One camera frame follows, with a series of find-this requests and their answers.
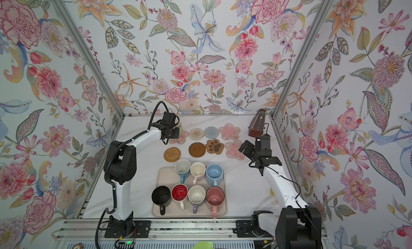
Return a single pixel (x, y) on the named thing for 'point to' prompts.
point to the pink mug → (215, 196)
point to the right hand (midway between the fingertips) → (247, 148)
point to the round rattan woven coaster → (172, 154)
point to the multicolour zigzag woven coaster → (196, 133)
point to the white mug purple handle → (196, 195)
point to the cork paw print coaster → (214, 146)
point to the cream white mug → (197, 169)
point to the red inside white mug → (179, 193)
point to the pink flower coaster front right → (234, 149)
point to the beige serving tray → (167, 176)
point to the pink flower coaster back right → (229, 132)
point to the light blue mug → (214, 174)
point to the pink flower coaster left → (181, 139)
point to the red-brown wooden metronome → (256, 126)
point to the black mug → (160, 196)
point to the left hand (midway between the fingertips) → (177, 132)
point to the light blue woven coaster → (211, 132)
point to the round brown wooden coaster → (197, 149)
